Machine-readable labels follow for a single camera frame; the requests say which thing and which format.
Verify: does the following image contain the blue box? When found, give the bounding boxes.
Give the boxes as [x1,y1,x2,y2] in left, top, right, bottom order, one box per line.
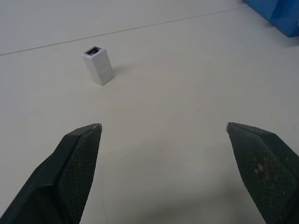
[242,0,299,37]

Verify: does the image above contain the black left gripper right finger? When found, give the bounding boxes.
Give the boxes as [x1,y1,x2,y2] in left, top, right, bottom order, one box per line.
[225,122,299,224]

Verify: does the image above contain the small white adapter block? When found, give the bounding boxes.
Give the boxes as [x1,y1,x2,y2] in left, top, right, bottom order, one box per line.
[81,45,115,87]

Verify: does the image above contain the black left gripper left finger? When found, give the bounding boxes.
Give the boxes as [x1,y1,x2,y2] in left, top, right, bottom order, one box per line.
[0,123,103,224]

